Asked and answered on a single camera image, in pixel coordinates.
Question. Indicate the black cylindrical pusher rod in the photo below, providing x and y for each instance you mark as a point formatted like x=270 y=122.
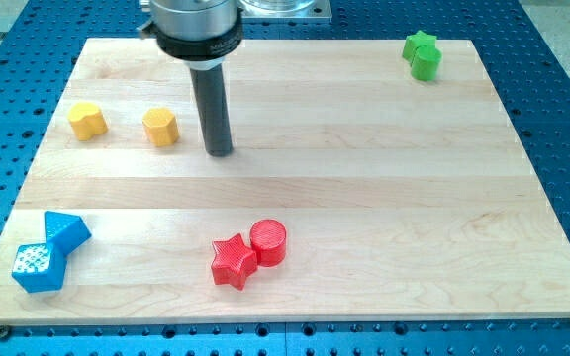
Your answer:
x=211 y=100

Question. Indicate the yellow hexagon block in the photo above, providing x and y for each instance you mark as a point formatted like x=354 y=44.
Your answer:
x=160 y=127

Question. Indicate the yellow heart block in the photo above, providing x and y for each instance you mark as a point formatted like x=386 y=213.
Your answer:
x=87 y=120

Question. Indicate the red cylinder block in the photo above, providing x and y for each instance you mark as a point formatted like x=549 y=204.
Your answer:
x=268 y=239

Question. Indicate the red star block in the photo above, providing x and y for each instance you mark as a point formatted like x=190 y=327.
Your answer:
x=233 y=262

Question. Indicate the wooden board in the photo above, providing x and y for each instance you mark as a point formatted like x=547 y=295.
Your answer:
x=402 y=199

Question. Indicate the blue triangle block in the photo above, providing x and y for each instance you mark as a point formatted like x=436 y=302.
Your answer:
x=65 y=231

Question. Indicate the green star block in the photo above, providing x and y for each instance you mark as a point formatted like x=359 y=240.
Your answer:
x=414 y=41

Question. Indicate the green cylinder block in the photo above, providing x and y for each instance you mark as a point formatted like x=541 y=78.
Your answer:
x=425 y=62

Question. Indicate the blue cube block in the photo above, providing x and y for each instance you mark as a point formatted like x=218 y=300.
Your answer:
x=39 y=267

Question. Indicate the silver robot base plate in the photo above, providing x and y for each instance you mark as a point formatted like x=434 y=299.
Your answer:
x=284 y=11

